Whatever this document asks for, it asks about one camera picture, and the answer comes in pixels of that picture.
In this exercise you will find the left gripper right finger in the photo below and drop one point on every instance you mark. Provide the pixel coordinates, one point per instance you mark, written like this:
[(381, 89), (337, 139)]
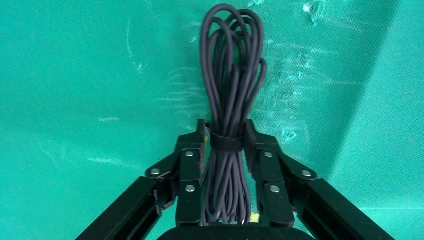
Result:
[(268, 172)]

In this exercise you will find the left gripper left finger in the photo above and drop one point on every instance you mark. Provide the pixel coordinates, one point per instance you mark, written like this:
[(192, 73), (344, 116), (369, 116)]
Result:
[(188, 172)]

